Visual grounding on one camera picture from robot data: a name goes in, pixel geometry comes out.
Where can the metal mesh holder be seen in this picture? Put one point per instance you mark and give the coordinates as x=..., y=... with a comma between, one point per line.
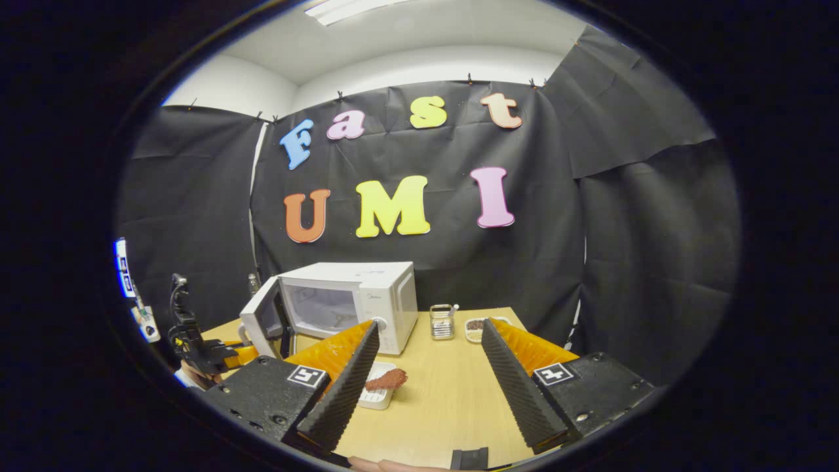
x=442, y=324

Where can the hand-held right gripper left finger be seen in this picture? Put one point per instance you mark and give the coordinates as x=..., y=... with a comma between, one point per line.
x=347, y=393

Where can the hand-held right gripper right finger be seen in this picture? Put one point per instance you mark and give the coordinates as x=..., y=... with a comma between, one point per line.
x=518, y=393

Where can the divided snack dish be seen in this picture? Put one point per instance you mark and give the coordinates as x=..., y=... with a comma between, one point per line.
x=475, y=328

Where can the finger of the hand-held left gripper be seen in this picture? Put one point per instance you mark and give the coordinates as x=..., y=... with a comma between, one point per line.
x=239, y=356

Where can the reddish brown meat piece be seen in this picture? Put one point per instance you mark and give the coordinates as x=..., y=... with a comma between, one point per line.
x=388, y=379

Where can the white microwave oven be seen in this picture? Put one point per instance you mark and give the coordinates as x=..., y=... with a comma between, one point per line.
x=387, y=295

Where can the black backdrop cloth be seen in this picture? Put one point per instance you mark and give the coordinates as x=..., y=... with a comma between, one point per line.
x=459, y=262

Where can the small white ribbed tray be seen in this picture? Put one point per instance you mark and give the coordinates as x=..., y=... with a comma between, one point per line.
x=379, y=400

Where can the clear plastic bottle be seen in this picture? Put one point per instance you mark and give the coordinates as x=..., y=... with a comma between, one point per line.
x=253, y=285

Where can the long ceiling light panel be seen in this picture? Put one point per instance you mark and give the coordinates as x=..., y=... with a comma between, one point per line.
x=354, y=8

